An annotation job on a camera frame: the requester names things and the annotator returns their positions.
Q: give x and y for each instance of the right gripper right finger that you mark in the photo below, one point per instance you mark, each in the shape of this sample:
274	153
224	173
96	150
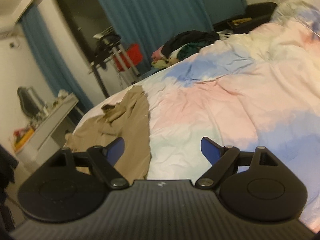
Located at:
222	159

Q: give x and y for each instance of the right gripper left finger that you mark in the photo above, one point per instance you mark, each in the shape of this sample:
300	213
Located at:
103	160

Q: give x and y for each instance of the tan printed t-shirt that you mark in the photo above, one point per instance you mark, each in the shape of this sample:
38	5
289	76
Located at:
128	119

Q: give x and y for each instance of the pile of dark clothes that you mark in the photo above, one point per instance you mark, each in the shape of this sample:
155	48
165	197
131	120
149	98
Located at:
181	47

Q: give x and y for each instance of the white dressing table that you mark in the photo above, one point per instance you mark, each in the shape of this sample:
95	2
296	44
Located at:
49	136

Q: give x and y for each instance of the pastel tie-dye duvet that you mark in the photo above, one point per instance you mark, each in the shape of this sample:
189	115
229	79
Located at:
249	90

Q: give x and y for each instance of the orange tray with items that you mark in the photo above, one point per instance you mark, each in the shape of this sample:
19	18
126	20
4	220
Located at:
21	136

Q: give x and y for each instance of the wavy black vanity mirror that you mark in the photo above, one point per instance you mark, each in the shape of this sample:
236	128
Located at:
30	102

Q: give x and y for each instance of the black floor stand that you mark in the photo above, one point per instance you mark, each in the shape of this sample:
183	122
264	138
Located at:
94	70

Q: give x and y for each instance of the red bag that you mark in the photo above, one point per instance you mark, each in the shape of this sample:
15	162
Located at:
133	52

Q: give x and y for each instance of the silver tripod stand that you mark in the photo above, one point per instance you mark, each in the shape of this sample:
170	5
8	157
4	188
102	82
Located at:
109	47

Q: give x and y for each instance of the black armchair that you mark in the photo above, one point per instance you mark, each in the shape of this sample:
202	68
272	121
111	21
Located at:
254	16

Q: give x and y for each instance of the teal curtain right panel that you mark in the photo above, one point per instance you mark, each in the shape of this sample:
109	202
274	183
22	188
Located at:
151	23

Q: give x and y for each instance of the teal curtain panel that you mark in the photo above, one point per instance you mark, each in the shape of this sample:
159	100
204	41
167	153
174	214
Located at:
48	57
151	23

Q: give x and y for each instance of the teal curtain left panel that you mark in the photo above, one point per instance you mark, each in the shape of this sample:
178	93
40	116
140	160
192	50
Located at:
48	57

